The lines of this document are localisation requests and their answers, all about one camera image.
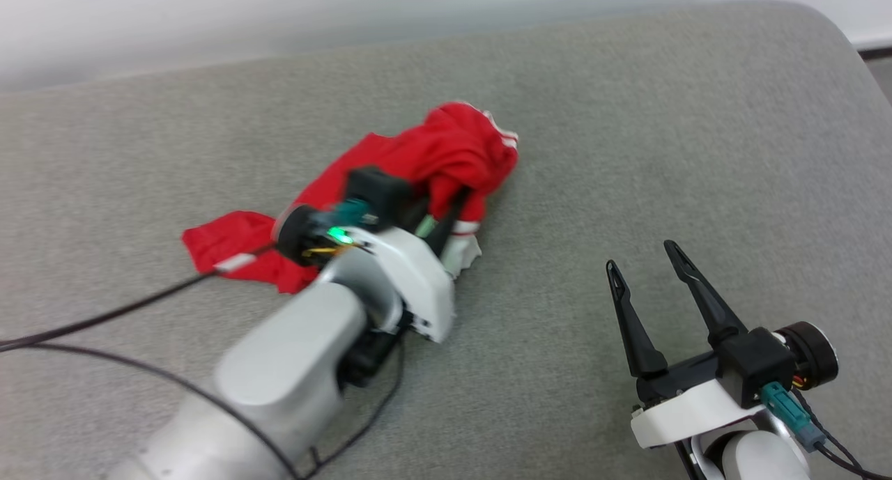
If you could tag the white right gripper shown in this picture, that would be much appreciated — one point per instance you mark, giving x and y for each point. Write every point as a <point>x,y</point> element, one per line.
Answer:
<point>686,414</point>

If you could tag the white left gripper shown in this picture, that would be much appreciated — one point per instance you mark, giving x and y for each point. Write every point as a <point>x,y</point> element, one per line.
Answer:
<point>411,278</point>

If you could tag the red white number 23 jersey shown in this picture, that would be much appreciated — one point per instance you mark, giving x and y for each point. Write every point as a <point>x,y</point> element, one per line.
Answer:
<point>418,152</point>

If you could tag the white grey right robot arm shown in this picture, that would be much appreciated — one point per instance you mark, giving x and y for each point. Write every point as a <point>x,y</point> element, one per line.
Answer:
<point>756,459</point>

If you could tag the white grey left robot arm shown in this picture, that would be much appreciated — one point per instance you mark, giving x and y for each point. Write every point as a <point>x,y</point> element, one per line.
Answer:
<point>293,361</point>

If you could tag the black round left gripper motor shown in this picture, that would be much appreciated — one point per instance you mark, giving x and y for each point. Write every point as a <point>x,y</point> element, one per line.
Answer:
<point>296,233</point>

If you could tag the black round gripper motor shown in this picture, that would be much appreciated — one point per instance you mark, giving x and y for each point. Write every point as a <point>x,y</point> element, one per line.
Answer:
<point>296,233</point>
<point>815,354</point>

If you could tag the black round right gripper motor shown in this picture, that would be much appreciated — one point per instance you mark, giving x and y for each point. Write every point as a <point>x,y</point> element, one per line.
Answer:
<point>815,354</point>

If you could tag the grey fabric sofa seat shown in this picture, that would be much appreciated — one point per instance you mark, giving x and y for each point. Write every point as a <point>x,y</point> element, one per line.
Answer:
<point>627,152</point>

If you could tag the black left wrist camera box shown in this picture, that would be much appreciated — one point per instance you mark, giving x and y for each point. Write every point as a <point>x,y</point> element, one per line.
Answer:
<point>376,194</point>

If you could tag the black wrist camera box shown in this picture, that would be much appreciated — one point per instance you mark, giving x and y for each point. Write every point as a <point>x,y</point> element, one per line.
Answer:
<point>376,194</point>
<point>756,365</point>

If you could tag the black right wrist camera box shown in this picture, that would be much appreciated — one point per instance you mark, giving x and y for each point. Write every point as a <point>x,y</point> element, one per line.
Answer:
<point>756,365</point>

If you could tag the dark wall baseboard strip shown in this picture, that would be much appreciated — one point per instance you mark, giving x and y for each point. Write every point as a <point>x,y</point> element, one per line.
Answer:
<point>878,51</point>

